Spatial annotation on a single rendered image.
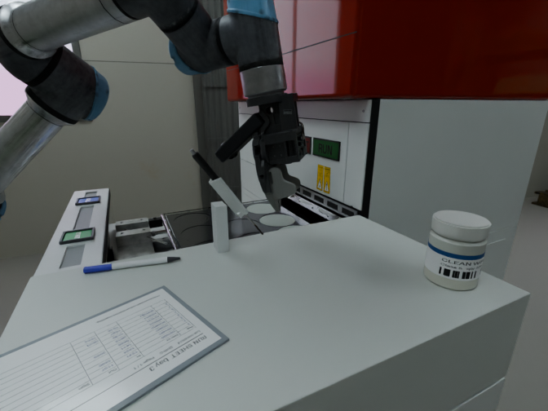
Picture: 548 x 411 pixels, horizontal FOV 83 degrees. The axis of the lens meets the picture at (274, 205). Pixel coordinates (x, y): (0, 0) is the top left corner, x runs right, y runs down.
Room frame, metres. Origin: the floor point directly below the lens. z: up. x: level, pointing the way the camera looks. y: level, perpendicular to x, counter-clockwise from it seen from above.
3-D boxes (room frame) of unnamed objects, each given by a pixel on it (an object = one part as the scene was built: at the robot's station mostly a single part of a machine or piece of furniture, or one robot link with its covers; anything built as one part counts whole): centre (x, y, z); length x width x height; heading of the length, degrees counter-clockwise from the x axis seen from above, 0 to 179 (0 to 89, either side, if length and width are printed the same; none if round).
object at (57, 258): (0.67, 0.44, 0.89); 0.55 x 0.09 x 0.14; 26
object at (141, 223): (0.78, 0.39, 0.89); 0.08 x 0.03 x 0.03; 116
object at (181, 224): (0.77, 0.09, 0.90); 0.34 x 0.34 x 0.01; 26
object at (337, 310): (0.38, 0.01, 0.89); 0.62 x 0.35 x 0.14; 116
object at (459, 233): (0.40, -0.26, 1.01); 0.07 x 0.07 x 0.10
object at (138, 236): (0.71, 0.35, 0.89); 0.08 x 0.03 x 0.03; 116
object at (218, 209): (0.50, 0.08, 1.03); 0.06 x 0.04 x 0.13; 116
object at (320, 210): (0.88, -0.10, 0.89); 0.44 x 0.02 x 0.10; 26
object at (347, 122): (1.04, -0.03, 1.02); 0.81 x 0.03 x 0.40; 26
